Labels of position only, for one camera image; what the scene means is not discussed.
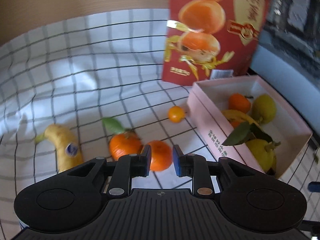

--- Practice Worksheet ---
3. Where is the small orange tangerine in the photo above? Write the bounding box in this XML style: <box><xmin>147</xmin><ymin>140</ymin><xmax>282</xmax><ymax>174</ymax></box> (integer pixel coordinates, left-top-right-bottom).
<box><xmin>228</xmin><ymin>93</ymin><xmax>251</xmax><ymax>114</ymax></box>

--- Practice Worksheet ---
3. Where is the green pear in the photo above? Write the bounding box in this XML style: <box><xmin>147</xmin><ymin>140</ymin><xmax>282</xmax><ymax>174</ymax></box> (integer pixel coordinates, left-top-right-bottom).
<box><xmin>251</xmin><ymin>94</ymin><xmax>277</xmax><ymax>125</ymax></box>
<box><xmin>246</xmin><ymin>139</ymin><xmax>281</xmax><ymax>173</ymax></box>

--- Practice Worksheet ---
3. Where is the tangerine with green leaf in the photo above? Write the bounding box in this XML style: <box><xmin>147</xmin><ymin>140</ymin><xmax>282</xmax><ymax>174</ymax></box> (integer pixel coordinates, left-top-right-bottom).
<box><xmin>102</xmin><ymin>117</ymin><xmax>143</xmax><ymax>161</ymax></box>

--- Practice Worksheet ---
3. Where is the orange tangerine front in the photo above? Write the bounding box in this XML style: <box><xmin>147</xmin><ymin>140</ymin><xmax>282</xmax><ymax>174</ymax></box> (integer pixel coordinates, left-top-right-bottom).
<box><xmin>147</xmin><ymin>140</ymin><xmax>173</xmax><ymax>172</ymax></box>

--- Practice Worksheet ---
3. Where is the small tangerine behind box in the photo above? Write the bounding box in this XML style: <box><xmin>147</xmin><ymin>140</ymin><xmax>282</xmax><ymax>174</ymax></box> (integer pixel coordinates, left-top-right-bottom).
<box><xmin>168</xmin><ymin>106</ymin><xmax>185</xmax><ymax>123</ymax></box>

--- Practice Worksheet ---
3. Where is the yellow banana with sticker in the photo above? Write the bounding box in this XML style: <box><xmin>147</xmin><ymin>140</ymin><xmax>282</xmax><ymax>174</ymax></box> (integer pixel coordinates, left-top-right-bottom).
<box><xmin>34</xmin><ymin>124</ymin><xmax>83</xmax><ymax>173</ymax></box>

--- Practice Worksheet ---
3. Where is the tangerine with leaves in box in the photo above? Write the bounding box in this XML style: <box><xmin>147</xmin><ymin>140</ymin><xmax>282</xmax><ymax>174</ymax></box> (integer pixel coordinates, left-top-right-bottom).
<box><xmin>222</xmin><ymin>121</ymin><xmax>273</xmax><ymax>146</ymax></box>

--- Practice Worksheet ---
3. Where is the yellow banana in box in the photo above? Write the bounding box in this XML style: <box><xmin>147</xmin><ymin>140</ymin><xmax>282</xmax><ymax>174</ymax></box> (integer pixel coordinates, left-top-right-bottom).
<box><xmin>221</xmin><ymin>109</ymin><xmax>262</xmax><ymax>129</ymax></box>

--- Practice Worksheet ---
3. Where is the pink cardboard box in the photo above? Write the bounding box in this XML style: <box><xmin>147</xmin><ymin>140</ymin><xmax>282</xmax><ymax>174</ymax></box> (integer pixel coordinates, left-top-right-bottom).
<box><xmin>187</xmin><ymin>76</ymin><xmax>312</xmax><ymax>178</ymax></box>

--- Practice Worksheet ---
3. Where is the green pear in box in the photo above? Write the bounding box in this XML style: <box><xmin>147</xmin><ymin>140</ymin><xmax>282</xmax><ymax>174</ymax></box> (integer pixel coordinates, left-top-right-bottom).
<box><xmin>246</xmin><ymin>139</ymin><xmax>281</xmax><ymax>173</ymax></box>

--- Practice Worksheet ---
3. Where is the black white grid tablecloth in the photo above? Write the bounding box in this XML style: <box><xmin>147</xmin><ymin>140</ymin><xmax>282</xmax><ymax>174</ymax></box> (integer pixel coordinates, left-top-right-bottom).
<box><xmin>0</xmin><ymin>8</ymin><xmax>320</xmax><ymax>240</ymax></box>

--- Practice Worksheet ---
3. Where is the red snack bag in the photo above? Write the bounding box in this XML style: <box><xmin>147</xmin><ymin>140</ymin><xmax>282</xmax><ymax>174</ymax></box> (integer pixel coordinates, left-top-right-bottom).
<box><xmin>162</xmin><ymin>0</ymin><xmax>270</xmax><ymax>86</ymax></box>

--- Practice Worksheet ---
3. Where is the dark framed panel right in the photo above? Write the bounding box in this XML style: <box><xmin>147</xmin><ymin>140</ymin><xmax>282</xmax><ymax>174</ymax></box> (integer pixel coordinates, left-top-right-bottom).
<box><xmin>259</xmin><ymin>0</ymin><xmax>319</xmax><ymax>119</ymax></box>

